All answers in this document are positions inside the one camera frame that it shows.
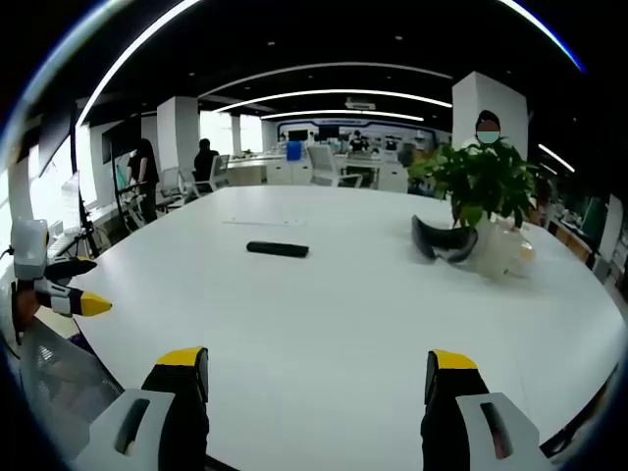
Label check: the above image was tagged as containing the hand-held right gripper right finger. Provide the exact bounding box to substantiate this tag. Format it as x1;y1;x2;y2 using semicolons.
420;348;550;471

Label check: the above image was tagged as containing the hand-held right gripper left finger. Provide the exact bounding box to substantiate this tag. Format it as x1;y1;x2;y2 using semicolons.
73;345;211;471

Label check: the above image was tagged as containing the black remote control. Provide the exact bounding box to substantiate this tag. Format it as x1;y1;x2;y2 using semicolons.
245;240;311;259

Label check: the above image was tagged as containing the person's left hand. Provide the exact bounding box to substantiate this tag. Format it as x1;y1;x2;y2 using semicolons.
13;288;38;331

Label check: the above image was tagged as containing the black tripod stand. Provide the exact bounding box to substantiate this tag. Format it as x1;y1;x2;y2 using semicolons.
68;191;110;260

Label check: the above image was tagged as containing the white office chair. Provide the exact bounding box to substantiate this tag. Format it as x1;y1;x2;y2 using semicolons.
178;153;232;198
155;166;189;213
306;144;364;188

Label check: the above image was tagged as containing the clear plastic bag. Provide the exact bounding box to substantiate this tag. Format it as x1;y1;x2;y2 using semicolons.
471;215;539;282

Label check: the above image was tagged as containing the black curved headset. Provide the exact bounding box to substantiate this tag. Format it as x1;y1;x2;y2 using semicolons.
410;214;480;265

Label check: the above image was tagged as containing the green potted plant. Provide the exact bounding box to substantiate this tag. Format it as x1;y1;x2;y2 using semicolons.
406;137;540;231

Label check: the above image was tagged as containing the white table cable cover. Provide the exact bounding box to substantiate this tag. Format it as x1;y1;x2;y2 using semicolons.
223;217;306;228

